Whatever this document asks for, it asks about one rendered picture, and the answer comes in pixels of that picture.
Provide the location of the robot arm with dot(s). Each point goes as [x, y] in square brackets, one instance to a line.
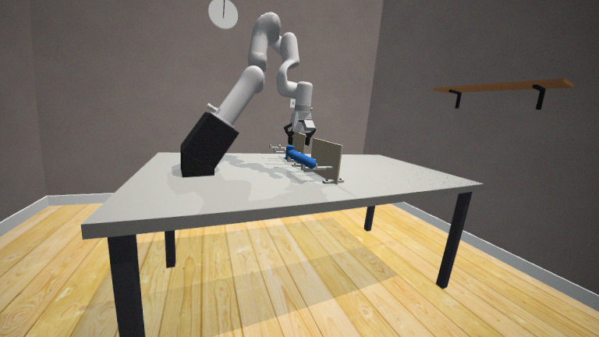
[252, 80]

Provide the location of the blue cylinder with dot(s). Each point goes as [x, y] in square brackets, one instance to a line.
[301, 158]

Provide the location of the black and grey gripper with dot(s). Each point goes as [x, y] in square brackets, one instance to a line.
[297, 127]

